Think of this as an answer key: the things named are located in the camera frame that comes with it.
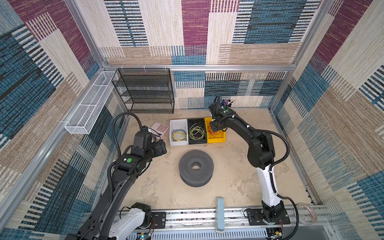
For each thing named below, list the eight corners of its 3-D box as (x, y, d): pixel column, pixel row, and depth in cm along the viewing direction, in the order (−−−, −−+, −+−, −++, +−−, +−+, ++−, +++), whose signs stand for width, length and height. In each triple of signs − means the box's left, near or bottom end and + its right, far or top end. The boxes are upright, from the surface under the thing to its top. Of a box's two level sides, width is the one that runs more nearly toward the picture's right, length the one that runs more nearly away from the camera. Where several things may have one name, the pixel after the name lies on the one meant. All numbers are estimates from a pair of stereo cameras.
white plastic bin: (168, 146, 102) (167, 140, 96) (171, 124, 114) (170, 117, 108) (188, 146, 101) (187, 140, 96) (188, 124, 114) (188, 117, 108)
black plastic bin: (187, 145, 102) (186, 139, 97) (188, 124, 114) (187, 118, 108) (206, 145, 102) (206, 139, 97) (204, 124, 114) (205, 118, 108)
